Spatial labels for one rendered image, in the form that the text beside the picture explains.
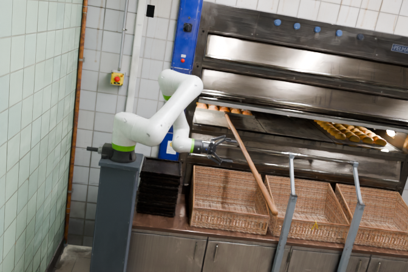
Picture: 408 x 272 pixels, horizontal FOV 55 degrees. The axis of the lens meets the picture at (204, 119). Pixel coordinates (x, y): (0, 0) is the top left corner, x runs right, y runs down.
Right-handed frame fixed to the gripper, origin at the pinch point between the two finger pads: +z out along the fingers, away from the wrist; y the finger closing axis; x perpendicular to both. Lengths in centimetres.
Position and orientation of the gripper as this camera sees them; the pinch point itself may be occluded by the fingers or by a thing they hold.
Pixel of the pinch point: (232, 151)
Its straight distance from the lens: 255.2
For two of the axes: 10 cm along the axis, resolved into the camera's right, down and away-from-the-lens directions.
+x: 0.7, 2.6, -9.6
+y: -1.7, 9.5, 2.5
